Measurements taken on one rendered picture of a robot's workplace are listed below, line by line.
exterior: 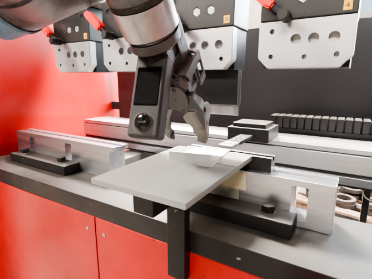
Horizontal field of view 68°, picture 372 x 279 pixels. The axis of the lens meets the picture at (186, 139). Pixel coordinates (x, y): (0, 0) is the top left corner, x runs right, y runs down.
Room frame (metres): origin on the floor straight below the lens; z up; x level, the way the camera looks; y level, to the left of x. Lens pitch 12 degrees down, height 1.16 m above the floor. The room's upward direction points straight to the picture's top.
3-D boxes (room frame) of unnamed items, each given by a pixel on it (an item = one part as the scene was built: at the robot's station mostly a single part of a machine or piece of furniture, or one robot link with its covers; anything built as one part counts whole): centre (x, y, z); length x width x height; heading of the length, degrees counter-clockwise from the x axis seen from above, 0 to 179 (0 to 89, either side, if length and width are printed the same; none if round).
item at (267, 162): (0.60, -0.09, 0.99); 0.20 x 0.03 x 0.03; 59
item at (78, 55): (0.83, 0.29, 1.26); 0.15 x 0.09 x 0.17; 59
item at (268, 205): (0.49, -0.16, 0.91); 0.03 x 0.03 x 0.02
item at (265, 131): (0.74, -0.16, 1.01); 0.26 x 0.12 x 0.05; 149
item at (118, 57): (0.73, 0.12, 1.26); 0.15 x 0.09 x 0.17; 59
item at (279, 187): (0.59, -0.12, 0.92); 0.39 x 0.06 x 0.10; 59
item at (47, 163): (0.88, 0.47, 0.89); 0.30 x 0.05 x 0.03; 59
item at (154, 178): (0.49, 0.01, 1.00); 0.26 x 0.18 x 0.01; 149
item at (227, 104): (0.62, -0.07, 1.13); 0.10 x 0.02 x 0.10; 59
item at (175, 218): (0.46, 0.03, 0.88); 0.14 x 0.04 x 0.22; 149
